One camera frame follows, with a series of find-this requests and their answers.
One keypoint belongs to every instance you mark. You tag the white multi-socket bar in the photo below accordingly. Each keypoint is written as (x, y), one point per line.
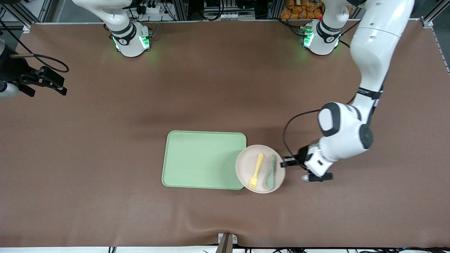
(223, 15)

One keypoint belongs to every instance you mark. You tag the grey-green plastic spoon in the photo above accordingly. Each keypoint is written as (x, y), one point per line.
(271, 172)

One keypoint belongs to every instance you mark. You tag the light green rectangular tray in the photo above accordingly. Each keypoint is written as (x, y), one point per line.
(200, 160)

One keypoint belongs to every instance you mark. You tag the metal table edge bracket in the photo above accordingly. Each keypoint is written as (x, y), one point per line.
(227, 243)

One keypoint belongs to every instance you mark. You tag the white power strip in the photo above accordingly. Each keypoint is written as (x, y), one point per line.
(153, 7)

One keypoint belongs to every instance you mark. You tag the yellow plastic fork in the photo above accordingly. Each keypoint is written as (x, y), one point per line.
(257, 168)

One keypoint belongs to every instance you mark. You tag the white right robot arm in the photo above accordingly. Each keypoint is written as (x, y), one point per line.
(130, 38)

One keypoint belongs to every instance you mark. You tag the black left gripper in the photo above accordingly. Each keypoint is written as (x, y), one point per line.
(301, 155)

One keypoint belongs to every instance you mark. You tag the aluminium frame profile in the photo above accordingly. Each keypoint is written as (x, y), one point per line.
(21, 14)
(434, 15)

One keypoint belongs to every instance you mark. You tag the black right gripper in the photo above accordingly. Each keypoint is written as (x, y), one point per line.
(14, 72)

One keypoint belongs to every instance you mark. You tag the brown table mat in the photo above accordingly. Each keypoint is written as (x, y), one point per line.
(105, 140)

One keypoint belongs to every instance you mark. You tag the round pink plate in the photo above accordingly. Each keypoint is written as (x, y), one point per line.
(246, 168)

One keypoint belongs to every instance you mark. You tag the orange snack packets pile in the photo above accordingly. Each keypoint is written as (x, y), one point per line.
(302, 10)

